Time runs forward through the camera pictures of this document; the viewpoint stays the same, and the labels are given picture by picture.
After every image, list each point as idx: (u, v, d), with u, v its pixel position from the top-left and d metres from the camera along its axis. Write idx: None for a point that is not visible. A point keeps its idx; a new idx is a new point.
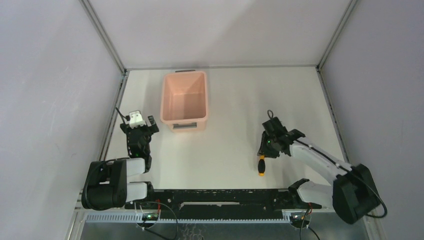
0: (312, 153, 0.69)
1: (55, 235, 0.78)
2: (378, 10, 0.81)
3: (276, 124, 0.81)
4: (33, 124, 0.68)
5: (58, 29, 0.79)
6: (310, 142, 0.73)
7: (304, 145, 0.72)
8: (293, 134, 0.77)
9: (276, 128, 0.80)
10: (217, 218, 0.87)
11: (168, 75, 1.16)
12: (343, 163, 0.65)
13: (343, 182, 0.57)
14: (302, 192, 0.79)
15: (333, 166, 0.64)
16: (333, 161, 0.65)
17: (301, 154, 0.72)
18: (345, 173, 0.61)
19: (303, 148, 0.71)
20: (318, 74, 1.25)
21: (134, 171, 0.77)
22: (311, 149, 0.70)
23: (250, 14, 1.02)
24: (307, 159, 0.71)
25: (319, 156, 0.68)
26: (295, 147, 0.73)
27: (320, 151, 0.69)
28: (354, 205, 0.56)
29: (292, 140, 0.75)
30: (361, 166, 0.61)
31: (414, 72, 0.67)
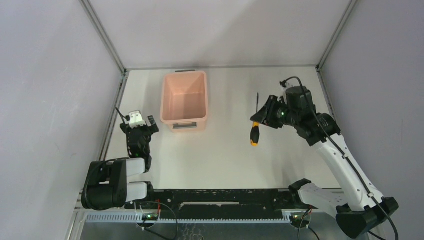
0: (343, 164, 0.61)
1: (56, 235, 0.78)
2: (378, 10, 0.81)
3: (307, 100, 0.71)
4: (33, 123, 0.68)
5: (59, 29, 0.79)
6: (346, 148, 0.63)
7: (338, 151, 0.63)
8: (327, 125, 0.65)
9: (306, 106, 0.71)
10: (217, 218, 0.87)
11: (168, 75, 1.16)
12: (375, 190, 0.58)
13: (371, 218, 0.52)
14: (302, 193, 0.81)
15: (364, 192, 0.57)
16: (367, 186, 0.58)
17: (329, 158, 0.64)
18: (373, 205, 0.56)
19: (336, 154, 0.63)
20: (318, 75, 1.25)
21: (134, 171, 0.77)
22: (345, 160, 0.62)
23: (250, 14, 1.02)
24: (334, 167, 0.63)
25: (350, 172, 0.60)
26: (326, 148, 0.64)
27: (354, 164, 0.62)
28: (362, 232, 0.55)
29: (325, 134, 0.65)
30: (395, 204, 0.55)
31: (413, 72, 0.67)
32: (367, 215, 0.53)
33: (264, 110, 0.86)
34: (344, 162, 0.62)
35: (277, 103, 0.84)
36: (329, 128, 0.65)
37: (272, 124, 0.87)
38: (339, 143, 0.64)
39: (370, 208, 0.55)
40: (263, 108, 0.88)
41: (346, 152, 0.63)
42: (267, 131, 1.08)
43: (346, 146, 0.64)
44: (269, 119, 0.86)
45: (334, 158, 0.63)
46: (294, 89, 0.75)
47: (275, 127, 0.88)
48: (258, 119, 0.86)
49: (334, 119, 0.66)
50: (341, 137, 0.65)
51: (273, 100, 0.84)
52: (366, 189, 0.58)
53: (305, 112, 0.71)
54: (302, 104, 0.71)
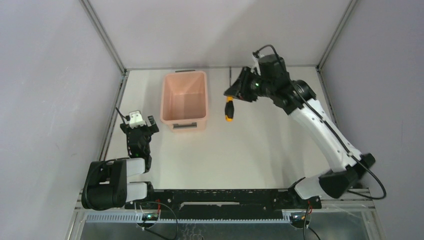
0: (322, 129, 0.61)
1: (56, 235, 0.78)
2: (378, 10, 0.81)
3: (282, 67, 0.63)
4: (33, 124, 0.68)
5: (58, 29, 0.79)
6: (322, 112, 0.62)
7: (316, 116, 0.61)
8: (303, 91, 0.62)
9: (282, 74, 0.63)
10: (217, 218, 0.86)
11: (168, 75, 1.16)
12: (353, 149, 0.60)
13: (350, 176, 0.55)
14: (298, 189, 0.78)
15: (343, 152, 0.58)
16: (345, 145, 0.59)
17: (309, 124, 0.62)
18: (354, 163, 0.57)
19: (315, 119, 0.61)
20: (318, 75, 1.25)
21: (134, 171, 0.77)
22: (323, 124, 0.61)
23: (250, 14, 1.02)
24: (312, 131, 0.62)
25: (330, 135, 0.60)
26: (304, 114, 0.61)
27: (331, 126, 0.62)
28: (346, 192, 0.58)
29: (302, 102, 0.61)
30: (370, 157, 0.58)
31: (413, 73, 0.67)
32: (347, 173, 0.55)
33: (238, 83, 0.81)
34: (322, 126, 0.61)
35: (251, 74, 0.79)
36: (304, 93, 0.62)
37: (247, 98, 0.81)
38: (315, 107, 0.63)
39: (351, 167, 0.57)
40: (237, 82, 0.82)
41: (323, 116, 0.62)
42: (267, 131, 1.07)
43: (322, 110, 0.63)
44: (244, 93, 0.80)
45: (313, 124, 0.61)
46: (266, 57, 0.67)
47: (250, 101, 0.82)
48: (234, 93, 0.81)
49: (308, 85, 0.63)
50: (317, 102, 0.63)
51: (247, 71, 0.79)
52: (345, 149, 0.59)
53: (280, 81, 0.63)
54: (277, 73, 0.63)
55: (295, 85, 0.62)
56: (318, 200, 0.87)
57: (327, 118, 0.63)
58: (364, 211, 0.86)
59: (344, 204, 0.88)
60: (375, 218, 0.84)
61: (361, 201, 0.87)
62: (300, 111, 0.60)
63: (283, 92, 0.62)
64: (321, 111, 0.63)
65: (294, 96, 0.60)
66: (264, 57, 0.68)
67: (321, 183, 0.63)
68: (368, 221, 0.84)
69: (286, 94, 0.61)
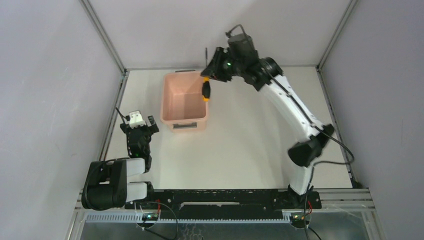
0: (289, 102, 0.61)
1: (56, 234, 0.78)
2: (378, 10, 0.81)
3: (251, 45, 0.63)
4: (33, 124, 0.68)
5: (58, 29, 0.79)
6: (288, 86, 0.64)
7: (283, 90, 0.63)
8: (271, 67, 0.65)
9: (251, 52, 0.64)
10: (217, 218, 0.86)
11: (168, 75, 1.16)
12: (317, 120, 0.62)
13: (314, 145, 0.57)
14: (293, 185, 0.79)
15: (308, 124, 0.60)
16: (310, 117, 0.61)
17: (276, 99, 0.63)
18: (317, 132, 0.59)
19: (281, 94, 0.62)
20: (318, 74, 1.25)
21: (134, 171, 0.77)
22: (289, 99, 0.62)
23: (250, 14, 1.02)
24: (279, 106, 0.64)
25: (295, 107, 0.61)
26: (272, 90, 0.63)
27: (296, 100, 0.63)
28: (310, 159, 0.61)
29: (270, 78, 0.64)
30: (330, 125, 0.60)
31: (412, 73, 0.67)
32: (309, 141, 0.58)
33: (209, 63, 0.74)
34: (288, 100, 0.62)
35: (223, 54, 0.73)
36: (272, 70, 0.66)
37: (219, 79, 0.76)
38: (282, 82, 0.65)
39: (314, 136, 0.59)
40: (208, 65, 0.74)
41: (290, 91, 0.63)
42: (267, 131, 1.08)
43: (288, 85, 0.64)
44: (218, 75, 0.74)
45: (280, 98, 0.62)
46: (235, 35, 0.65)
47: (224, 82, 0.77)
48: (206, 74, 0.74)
49: (275, 61, 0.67)
50: (284, 78, 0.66)
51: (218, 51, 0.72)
52: (309, 120, 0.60)
53: (250, 58, 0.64)
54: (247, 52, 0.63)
55: (263, 62, 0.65)
56: (318, 200, 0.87)
57: (293, 92, 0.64)
58: (364, 211, 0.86)
59: (345, 204, 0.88)
60: (374, 218, 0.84)
61: (361, 201, 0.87)
62: (269, 88, 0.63)
63: (252, 69, 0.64)
64: (287, 86, 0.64)
65: (262, 73, 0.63)
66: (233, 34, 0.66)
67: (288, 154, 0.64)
68: (367, 221, 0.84)
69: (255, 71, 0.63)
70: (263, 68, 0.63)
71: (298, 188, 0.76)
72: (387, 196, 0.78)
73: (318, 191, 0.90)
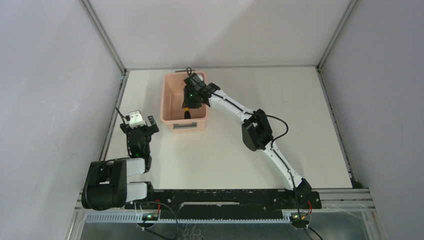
0: (225, 104, 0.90)
1: (56, 235, 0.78)
2: (379, 10, 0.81)
3: (194, 79, 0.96)
4: (33, 124, 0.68)
5: (59, 29, 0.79)
6: (224, 94, 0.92)
7: (219, 97, 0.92)
8: (211, 89, 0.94)
9: (197, 82, 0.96)
10: (217, 218, 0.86)
11: (168, 75, 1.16)
12: (248, 108, 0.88)
13: (247, 124, 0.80)
14: (285, 185, 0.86)
15: (241, 112, 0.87)
16: (241, 108, 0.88)
17: (219, 105, 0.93)
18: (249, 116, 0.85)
19: (219, 100, 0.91)
20: (318, 74, 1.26)
21: (134, 171, 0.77)
22: (225, 101, 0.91)
23: (250, 14, 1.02)
24: (223, 108, 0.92)
25: (230, 106, 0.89)
26: (213, 100, 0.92)
27: (231, 101, 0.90)
28: (256, 140, 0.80)
29: (210, 93, 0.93)
30: (259, 110, 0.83)
31: (413, 73, 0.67)
32: (245, 124, 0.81)
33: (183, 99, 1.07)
34: (225, 103, 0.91)
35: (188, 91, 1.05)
36: (211, 89, 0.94)
37: (192, 106, 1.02)
38: (219, 93, 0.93)
39: (248, 119, 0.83)
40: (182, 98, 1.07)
41: (224, 96, 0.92)
42: None
43: (224, 93, 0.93)
44: (189, 104, 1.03)
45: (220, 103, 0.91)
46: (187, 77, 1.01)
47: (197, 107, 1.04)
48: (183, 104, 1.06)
49: (214, 84, 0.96)
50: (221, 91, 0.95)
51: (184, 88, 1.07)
52: (241, 110, 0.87)
53: (198, 87, 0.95)
54: (193, 83, 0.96)
55: (207, 87, 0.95)
56: (318, 200, 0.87)
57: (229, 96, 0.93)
58: (364, 211, 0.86)
59: (345, 204, 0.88)
60: (375, 218, 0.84)
61: (361, 201, 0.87)
62: (212, 100, 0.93)
63: (201, 93, 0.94)
64: (223, 94, 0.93)
65: (203, 92, 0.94)
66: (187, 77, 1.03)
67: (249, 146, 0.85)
68: (368, 221, 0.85)
69: (202, 94, 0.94)
70: (205, 91, 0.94)
71: (288, 185, 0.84)
72: (387, 196, 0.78)
73: (318, 191, 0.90)
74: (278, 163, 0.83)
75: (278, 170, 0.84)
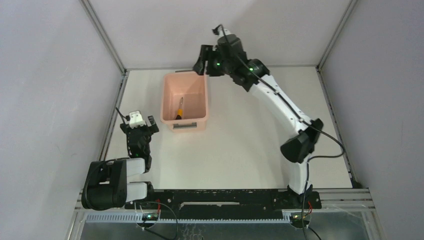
0: (275, 99, 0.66)
1: (56, 234, 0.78)
2: (378, 10, 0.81)
3: (238, 49, 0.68)
4: (33, 124, 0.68)
5: (58, 30, 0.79)
6: (276, 85, 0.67)
7: (270, 89, 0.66)
8: (257, 68, 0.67)
9: (237, 50, 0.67)
10: (217, 218, 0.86)
11: (168, 75, 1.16)
12: (305, 115, 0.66)
13: (303, 139, 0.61)
14: (292, 186, 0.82)
15: (296, 119, 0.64)
16: (297, 113, 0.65)
17: (264, 97, 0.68)
18: (305, 127, 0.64)
19: (269, 92, 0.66)
20: (318, 75, 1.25)
21: (134, 170, 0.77)
22: (276, 97, 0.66)
23: (250, 14, 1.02)
24: (268, 103, 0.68)
25: (282, 103, 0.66)
26: (260, 90, 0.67)
27: (284, 98, 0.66)
28: (300, 156, 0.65)
29: (256, 77, 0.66)
30: (320, 122, 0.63)
31: (413, 72, 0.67)
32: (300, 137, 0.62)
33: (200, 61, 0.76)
34: (275, 98, 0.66)
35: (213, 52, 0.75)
36: (259, 70, 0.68)
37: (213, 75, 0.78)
38: (269, 81, 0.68)
39: (304, 131, 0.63)
40: (200, 62, 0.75)
41: (277, 89, 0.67)
42: (267, 131, 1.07)
43: (276, 84, 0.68)
44: (211, 73, 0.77)
45: (267, 97, 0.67)
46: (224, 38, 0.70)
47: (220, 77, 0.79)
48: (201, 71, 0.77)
49: (263, 63, 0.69)
50: (271, 77, 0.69)
51: (206, 49, 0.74)
52: (298, 116, 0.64)
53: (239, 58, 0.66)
54: (234, 51, 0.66)
55: (252, 64, 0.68)
56: (318, 200, 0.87)
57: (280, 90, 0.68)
58: (364, 211, 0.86)
59: (345, 204, 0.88)
60: (375, 218, 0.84)
61: (361, 201, 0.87)
62: (258, 84, 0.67)
63: (240, 71, 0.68)
64: (274, 84, 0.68)
65: (247, 72, 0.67)
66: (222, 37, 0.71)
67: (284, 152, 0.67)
68: (367, 221, 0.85)
69: (242, 73, 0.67)
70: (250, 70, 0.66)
71: (297, 187, 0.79)
72: (387, 196, 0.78)
73: (318, 191, 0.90)
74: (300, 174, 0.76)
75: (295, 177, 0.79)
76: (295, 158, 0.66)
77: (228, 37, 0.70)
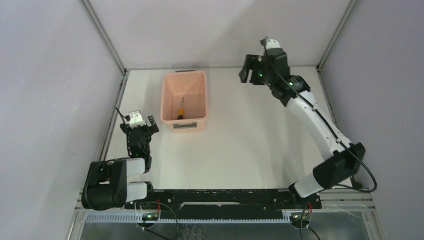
0: (312, 116, 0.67)
1: (56, 234, 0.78)
2: (378, 11, 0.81)
3: (282, 62, 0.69)
4: (34, 123, 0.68)
5: (59, 29, 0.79)
6: (315, 102, 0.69)
7: (308, 105, 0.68)
8: (297, 85, 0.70)
9: (281, 64, 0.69)
10: (217, 218, 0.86)
11: (168, 75, 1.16)
12: (344, 138, 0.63)
13: (337, 162, 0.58)
14: (298, 188, 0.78)
15: (332, 139, 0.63)
16: (335, 133, 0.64)
17: (300, 112, 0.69)
18: (342, 149, 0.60)
19: (306, 108, 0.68)
20: (318, 75, 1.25)
21: (133, 171, 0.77)
22: (314, 113, 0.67)
23: (250, 14, 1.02)
24: (305, 119, 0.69)
25: (319, 121, 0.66)
26: (298, 104, 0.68)
27: (322, 116, 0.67)
28: (334, 179, 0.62)
29: (294, 94, 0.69)
30: (359, 147, 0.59)
31: (413, 72, 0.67)
32: (334, 158, 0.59)
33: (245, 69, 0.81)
34: (313, 115, 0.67)
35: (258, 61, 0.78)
36: (299, 87, 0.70)
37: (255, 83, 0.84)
38: (308, 98, 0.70)
39: (340, 153, 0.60)
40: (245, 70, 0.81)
41: (315, 106, 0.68)
42: (268, 131, 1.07)
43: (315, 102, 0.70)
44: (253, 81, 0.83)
45: (305, 112, 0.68)
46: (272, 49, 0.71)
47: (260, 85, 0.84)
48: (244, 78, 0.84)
49: (304, 80, 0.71)
50: (310, 95, 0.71)
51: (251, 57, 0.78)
52: (335, 136, 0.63)
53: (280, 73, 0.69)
54: (277, 66, 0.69)
55: (293, 81, 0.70)
56: (319, 200, 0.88)
57: (319, 108, 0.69)
58: (364, 211, 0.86)
59: (345, 204, 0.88)
60: (375, 218, 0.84)
61: (361, 201, 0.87)
62: (295, 98, 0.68)
63: (280, 86, 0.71)
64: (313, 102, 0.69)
65: (286, 88, 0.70)
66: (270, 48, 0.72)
67: (317, 173, 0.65)
68: (368, 221, 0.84)
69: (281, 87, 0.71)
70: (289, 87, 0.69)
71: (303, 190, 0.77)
72: (387, 196, 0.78)
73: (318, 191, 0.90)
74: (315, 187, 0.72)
75: (308, 185, 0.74)
76: (329, 179, 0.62)
77: (275, 50, 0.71)
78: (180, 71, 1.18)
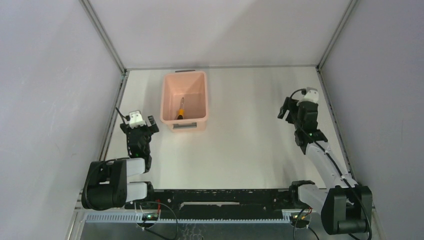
0: (322, 157, 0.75)
1: (56, 234, 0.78)
2: (378, 11, 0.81)
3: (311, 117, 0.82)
4: (33, 123, 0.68)
5: (58, 30, 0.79)
6: (329, 148, 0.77)
7: (321, 149, 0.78)
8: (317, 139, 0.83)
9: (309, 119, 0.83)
10: (217, 218, 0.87)
11: (168, 75, 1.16)
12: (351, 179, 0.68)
13: (341, 194, 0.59)
14: (301, 193, 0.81)
15: (337, 176, 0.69)
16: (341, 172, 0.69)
17: (315, 155, 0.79)
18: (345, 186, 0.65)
19: (319, 151, 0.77)
20: (318, 75, 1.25)
21: (134, 171, 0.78)
22: (325, 156, 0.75)
23: (250, 14, 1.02)
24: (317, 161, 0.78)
25: (327, 161, 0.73)
26: (312, 148, 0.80)
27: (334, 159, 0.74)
28: (340, 219, 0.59)
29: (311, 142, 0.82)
30: (366, 189, 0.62)
31: (413, 72, 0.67)
32: (337, 190, 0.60)
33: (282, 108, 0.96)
34: (324, 157, 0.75)
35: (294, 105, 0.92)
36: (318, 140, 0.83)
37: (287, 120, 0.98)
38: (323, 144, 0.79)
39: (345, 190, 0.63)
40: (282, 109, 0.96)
41: (327, 149, 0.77)
42: (268, 132, 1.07)
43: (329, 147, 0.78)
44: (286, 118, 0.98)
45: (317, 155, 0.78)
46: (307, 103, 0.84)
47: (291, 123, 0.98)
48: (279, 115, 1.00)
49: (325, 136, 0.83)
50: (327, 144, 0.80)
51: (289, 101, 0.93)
52: (339, 173, 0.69)
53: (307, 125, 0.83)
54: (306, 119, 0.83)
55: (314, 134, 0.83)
56: None
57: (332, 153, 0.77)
58: None
59: None
60: (375, 218, 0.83)
61: None
62: (308, 145, 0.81)
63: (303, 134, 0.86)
64: (328, 148, 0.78)
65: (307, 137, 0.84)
66: (306, 101, 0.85)
67: (322, 216, 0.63)
68: None
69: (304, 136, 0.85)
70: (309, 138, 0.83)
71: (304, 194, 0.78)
72: (387, 197, 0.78)
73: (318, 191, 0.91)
74: (315, 207, 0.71)
75: (310, 200, 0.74)
76: (333, 216, 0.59)
77: (309, 104, 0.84)
78: (180, 71, 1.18)
